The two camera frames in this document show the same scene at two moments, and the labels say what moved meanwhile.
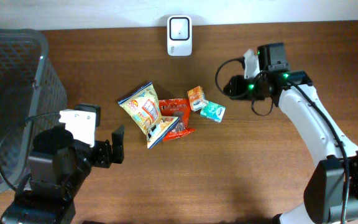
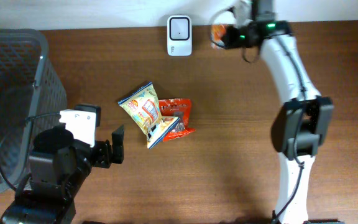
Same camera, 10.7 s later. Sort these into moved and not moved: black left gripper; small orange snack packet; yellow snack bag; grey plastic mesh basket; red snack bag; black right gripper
Moved: small orange snack packet; black right gripper
Not moved: yellow snack bag; black left gripper; grey plastic mesh basket; red snack bag
